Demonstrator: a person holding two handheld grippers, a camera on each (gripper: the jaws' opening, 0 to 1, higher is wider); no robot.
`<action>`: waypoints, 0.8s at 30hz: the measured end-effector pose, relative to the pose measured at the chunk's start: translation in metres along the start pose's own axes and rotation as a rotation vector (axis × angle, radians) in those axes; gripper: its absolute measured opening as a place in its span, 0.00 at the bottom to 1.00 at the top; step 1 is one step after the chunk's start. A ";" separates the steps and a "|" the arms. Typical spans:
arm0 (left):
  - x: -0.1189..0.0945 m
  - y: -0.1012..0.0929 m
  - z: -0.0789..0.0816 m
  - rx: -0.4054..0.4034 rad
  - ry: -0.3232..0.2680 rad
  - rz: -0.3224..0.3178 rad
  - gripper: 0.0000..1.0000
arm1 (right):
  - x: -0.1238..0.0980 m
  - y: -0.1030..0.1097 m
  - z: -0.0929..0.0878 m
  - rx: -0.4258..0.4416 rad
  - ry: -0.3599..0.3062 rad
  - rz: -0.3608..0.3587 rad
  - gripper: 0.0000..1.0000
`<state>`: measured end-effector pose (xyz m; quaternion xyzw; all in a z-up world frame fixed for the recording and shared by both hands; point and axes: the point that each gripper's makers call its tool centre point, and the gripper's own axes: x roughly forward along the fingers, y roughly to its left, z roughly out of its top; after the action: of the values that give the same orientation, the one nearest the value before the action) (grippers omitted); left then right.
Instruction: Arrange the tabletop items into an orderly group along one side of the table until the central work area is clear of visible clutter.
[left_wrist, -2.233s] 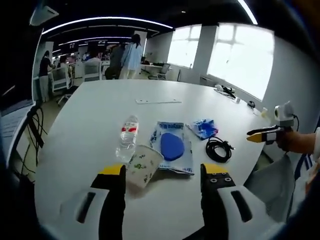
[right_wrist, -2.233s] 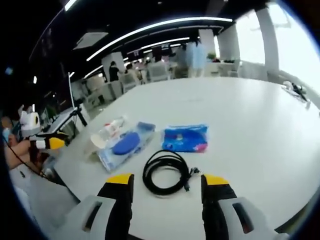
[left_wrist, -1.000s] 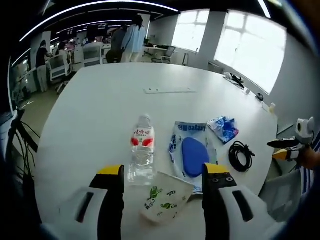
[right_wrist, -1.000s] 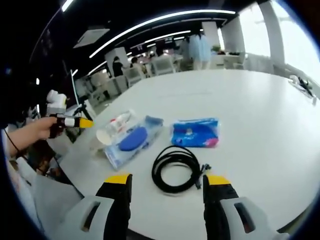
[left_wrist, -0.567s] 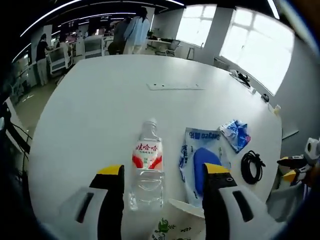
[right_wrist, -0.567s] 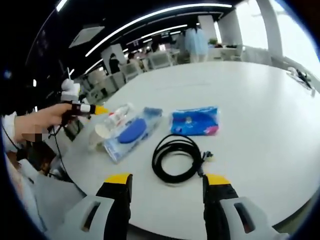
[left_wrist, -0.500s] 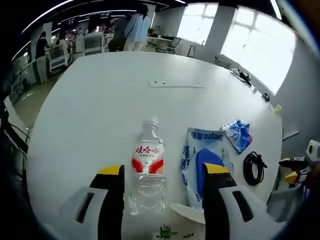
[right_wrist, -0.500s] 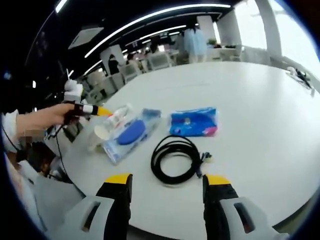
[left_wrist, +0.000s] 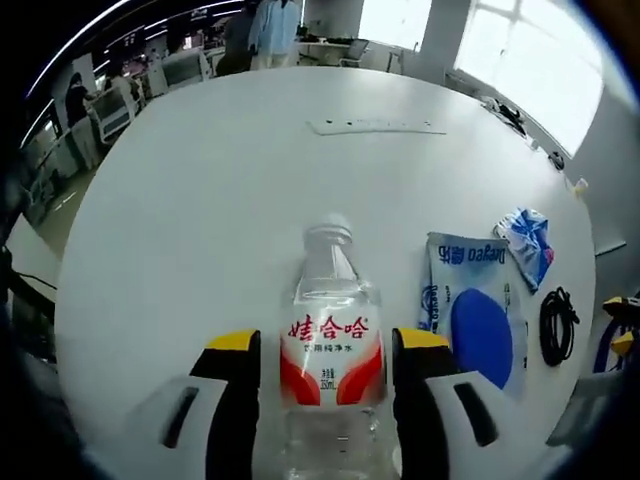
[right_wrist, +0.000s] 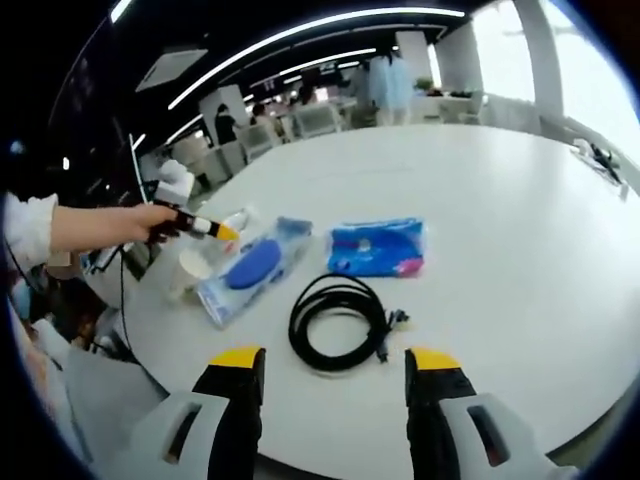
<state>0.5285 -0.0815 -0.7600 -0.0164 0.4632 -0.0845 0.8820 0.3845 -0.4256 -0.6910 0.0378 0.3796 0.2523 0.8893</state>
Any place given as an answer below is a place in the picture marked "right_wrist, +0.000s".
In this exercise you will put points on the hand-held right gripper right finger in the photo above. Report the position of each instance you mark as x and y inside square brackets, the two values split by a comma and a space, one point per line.
[430, 425]

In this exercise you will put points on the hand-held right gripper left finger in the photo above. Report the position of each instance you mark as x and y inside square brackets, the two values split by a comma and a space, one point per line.
[235, 425]

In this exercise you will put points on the clear plastic bottle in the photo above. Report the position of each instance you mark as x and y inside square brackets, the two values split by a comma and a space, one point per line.
[242, 220]

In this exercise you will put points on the white paper cup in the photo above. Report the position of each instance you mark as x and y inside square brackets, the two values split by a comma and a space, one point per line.
[190, 272]

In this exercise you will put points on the blue item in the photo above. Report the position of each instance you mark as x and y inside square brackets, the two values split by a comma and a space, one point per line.
[255, 265]

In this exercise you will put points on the blue tissue pack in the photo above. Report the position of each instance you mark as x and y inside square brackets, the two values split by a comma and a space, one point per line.
[377, 247]

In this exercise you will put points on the dark items on table edge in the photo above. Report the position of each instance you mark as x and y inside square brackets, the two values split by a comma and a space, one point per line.
[602, 160]

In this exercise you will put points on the person's left hand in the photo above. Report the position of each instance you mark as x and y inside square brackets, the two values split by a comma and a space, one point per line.
[147, 222]

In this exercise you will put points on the grey chair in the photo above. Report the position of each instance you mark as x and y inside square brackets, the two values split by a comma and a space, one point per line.
[110, 395]

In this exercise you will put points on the ceiling air vent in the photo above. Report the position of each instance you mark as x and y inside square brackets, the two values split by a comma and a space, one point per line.
[172, 70]

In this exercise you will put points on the long ceiling light strip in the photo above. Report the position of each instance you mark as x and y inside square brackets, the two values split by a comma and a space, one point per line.
[300, 32]

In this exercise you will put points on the green potted plant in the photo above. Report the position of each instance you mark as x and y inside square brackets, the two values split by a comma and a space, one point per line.
[423, 84]

